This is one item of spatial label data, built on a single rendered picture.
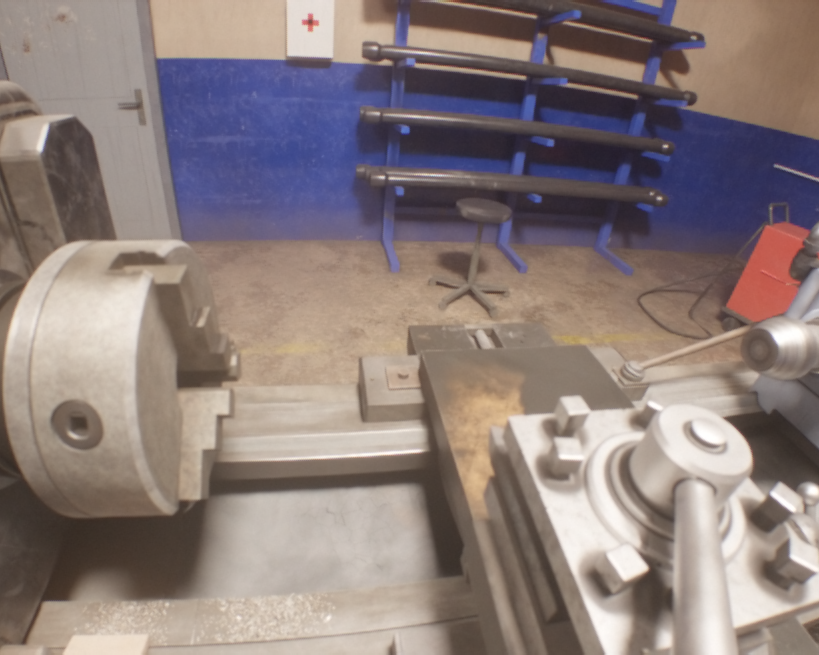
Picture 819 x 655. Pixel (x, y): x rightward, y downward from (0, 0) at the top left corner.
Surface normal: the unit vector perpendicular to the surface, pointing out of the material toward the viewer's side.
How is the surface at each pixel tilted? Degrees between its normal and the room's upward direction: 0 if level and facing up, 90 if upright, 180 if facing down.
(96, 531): 0
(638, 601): 0
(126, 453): 76
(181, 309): 96
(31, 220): 90
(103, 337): 39
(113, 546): 0
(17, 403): 59
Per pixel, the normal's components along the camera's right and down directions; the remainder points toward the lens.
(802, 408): -0.98, 0.02
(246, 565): 0.15, -0.77
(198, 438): 0.17, -0.36
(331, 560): -0.11, -0.83
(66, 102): 0.16, 0.55
